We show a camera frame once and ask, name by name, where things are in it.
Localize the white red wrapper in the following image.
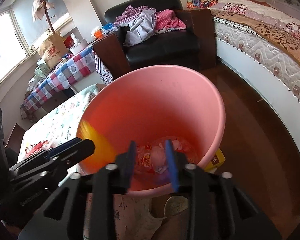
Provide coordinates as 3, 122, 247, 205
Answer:
136, 145, 157, 174

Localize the brown leaf blanket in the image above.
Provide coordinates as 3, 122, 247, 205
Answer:
210, 7, 300, 74

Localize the orange tissue box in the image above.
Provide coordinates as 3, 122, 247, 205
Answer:
90, 26, 104, 39

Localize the beige slipper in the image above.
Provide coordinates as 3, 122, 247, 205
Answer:
164, 194, 190, 217

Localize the purple checked shirt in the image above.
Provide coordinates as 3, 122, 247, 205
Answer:
114, 5, 157, 27

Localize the yellow cardboard box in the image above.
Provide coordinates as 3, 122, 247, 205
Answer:
205, 148, 225, 172

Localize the grey garment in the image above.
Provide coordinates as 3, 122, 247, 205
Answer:
122, 10, 157, 47

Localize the white plastic bag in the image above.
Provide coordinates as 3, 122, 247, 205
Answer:
150, 140, 170, 174

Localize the pink dotted garment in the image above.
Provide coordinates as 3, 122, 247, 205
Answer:
154, 9, 187, 33

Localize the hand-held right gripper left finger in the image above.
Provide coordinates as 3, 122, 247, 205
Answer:
19, 141, 138, 240

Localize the black leather armchair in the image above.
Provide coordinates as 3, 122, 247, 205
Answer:
92, 0, 217, 73

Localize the quilted white mattress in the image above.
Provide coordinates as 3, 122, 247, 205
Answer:
210, 9, 300, 115

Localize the green cardboard box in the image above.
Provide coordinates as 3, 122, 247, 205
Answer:
34, 59, 50, 78

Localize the pink floral quilt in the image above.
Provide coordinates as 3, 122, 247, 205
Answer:
210, 0, 300, 43

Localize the floral tablecloth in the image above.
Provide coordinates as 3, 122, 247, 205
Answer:
17, 84, 153, 240

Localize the pink plastic bucket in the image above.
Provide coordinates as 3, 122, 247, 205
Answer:
76, 64, 226, 198

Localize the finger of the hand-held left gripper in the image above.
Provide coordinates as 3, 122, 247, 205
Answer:
9, 138, 95, 173
10, 166, 68, 193

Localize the brown paper bag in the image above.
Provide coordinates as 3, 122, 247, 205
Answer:
37, 32, 70, 70

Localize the bay window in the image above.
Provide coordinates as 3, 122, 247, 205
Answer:
0, 0, 73, 88

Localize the blue packet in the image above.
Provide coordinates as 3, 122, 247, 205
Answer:
101, 23, 120, 34

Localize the wooden side cabinet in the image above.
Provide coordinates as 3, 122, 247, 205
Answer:
4, 123, 25, 155

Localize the checked tablecloth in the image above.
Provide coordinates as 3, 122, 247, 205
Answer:
20, 45, 97, 117

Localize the white tissue container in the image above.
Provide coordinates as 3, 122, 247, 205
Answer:
69, 38, 88, 55

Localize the purple patterned cloth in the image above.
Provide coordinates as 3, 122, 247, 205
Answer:
94, 52, 113, 85

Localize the wooden coat rack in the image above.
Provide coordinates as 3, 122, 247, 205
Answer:
30, 0, 59, 34

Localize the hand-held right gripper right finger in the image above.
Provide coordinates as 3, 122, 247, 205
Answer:
164, 140, 282, 240

